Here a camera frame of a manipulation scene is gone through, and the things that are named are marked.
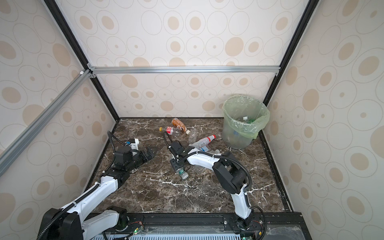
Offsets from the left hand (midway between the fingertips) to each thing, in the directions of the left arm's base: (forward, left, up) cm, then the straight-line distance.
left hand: (157, 148), depth 81 cm
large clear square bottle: (+7, -34, -15) cm, 38 cm away
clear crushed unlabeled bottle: (+21, -19, -15) cm, 32 cm away
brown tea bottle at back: (+30, -7, -13) cm, 33 cm away
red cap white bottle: (+13, -26, -13) cm, 32 cm away
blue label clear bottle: (+8, -27, -13) cm, 31 cm away
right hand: (-1, -9, -15) cm, 18 cm away
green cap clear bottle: (-9, -14, -14) cm, 22 cm away
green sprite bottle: (+21, -56, -1) cm, 60 cm away
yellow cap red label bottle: (+24, -2, -13) cm, 27 cm away
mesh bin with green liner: (+29, -53, -5) cm, 61 cm away
